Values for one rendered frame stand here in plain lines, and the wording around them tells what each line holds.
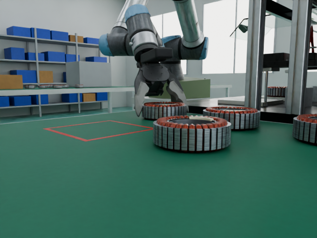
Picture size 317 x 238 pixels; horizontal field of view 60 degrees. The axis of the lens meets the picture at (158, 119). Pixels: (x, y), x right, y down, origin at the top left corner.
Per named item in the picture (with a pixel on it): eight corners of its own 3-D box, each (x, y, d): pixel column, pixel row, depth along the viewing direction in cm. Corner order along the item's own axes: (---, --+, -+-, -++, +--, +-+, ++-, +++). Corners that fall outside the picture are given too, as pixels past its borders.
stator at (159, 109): (136, 116, 72) (136, 102, 71) (175, 114, 76) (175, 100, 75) (150, 122, 62) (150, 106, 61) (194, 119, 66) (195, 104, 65)
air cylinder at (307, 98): (283, 106, 77) (285, 87, 77) (293, 105, 83) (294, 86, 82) (303, 107, 74) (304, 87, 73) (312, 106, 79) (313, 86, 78)
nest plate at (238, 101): (217, 103, 88) (217, 99, 88) (240, 100, 99) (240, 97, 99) (262, 106, 78) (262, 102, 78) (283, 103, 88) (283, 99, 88)
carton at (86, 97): (76, 100, 751) (76, 93, 748) (87, 100, 775) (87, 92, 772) (83, 101, 722) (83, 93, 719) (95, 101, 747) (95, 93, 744)
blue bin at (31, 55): (21, 61, 640) (20, 53, 638) (36, 62, 667) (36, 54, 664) (29, 60, 612) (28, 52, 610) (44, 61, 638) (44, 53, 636)
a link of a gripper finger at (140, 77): (145, 102, 69) (156, 77, 74) (147, 98, 68) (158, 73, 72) (128, 94, 69) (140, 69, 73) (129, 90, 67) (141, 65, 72)
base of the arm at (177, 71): (151, 79, 155) (151, 61, 153) (171, 77, 164) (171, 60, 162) (168, 80, 143) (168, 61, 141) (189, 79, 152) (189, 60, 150)
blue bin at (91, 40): (79, 45, 739) (79, 38, 737) (92, 46, 769) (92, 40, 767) (87, 43, 710) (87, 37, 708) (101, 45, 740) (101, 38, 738)
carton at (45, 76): (31, 82, 662) (30, 71, 658) (45, 82, 687) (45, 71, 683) (37, 82, 634) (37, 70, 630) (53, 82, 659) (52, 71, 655)
